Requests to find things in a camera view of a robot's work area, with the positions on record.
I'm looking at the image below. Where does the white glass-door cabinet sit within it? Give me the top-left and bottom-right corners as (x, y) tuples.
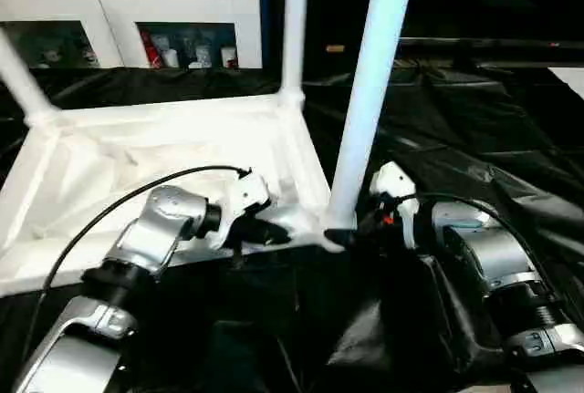
(0, 0), (266, 70)

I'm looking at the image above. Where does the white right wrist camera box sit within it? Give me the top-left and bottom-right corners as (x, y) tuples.
(369, 160), (421, 250)

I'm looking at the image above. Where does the black table mat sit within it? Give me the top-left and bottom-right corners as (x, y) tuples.
(0, 63), (584, 393)

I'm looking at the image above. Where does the white plastic table leg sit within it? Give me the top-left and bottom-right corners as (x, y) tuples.
(279, 0), (310, 108)
(0, 28), (57, 129)
(324, 0), (421, 234)

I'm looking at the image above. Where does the black low cabinet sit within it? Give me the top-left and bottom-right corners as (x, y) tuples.
(263, 0), (584, 70)

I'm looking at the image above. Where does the white plastic table top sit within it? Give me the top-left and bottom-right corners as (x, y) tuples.
(0, 92), (353, 295)

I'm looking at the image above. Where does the white flat sheet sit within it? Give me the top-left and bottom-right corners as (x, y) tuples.
(547, 67), (584, 100)

